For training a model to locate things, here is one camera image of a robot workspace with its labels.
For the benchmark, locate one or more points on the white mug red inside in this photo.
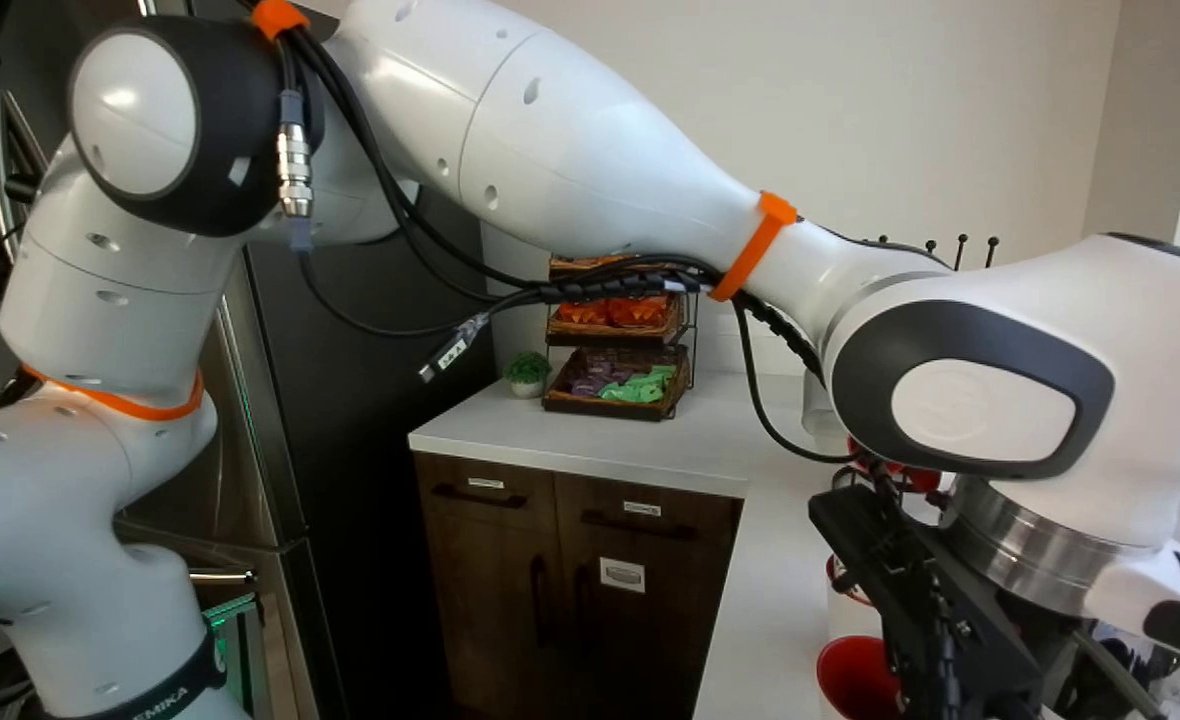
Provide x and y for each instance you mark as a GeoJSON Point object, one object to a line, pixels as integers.
{"type": "Point", "coordinates": [857, 676]}

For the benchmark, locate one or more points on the black wire mug holder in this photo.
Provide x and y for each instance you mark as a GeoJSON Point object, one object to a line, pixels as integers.
{"type": "Point", "coordinates": [962, 246]}

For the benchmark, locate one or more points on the dark wood cabinet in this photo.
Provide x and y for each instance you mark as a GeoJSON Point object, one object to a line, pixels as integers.
{"type": "Point", "coordinates": [571, 598]}

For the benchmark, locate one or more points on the small green plant by rack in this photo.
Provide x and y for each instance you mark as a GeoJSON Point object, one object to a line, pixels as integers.
{"type": "Point", "coordinates": [526, 372]}

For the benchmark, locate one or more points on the red snack packets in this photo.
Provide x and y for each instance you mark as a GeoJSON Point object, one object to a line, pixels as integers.
{"type": "Point", "coordinates": [615, 318]}

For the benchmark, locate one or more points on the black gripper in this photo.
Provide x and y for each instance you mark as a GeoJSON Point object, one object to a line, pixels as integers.
{"type": "Point", "coordinates": [962, 646]}

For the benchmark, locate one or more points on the three-tier snack rack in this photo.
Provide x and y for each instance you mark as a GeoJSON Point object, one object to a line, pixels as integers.
{"type": "Point", "coordinates": [593, 361]}

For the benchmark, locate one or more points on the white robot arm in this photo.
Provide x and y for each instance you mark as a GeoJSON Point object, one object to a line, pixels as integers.
{"type": "Point", "coordinates": [1049, 384]}

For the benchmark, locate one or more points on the stainless steel refrigerator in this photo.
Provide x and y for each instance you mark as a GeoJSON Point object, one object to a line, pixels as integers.
{"type": "Point", "coordinates": [300, 512]}

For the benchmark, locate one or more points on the green snack packets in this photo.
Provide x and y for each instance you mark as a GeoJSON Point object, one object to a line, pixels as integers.
{"type": "Point", "coordinates": [639, 388]}

